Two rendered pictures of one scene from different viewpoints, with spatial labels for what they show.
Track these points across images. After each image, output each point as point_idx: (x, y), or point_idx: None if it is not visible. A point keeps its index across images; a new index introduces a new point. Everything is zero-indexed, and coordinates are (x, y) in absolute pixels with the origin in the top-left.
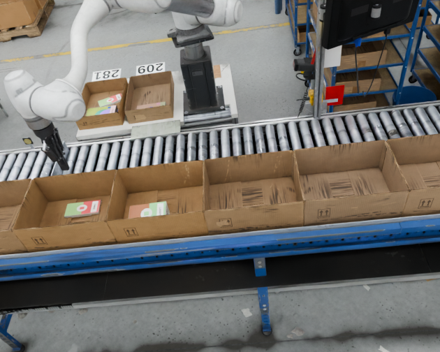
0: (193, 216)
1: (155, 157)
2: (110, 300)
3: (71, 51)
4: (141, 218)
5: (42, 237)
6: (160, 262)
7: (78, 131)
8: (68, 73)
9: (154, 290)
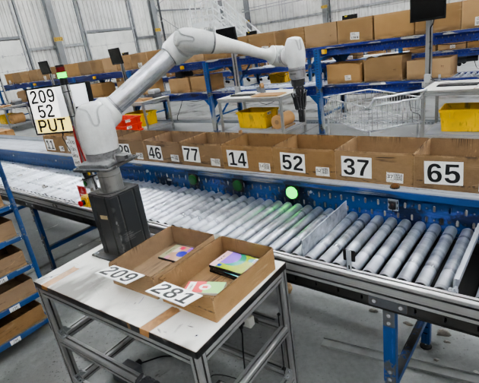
0: (252, 136)
1: (229, 218)
2: None
3: (254, 46)
4: (277, 134)
5: (340, 145)
6: None
7: (277, 267)
8: (265, 49)
9: None
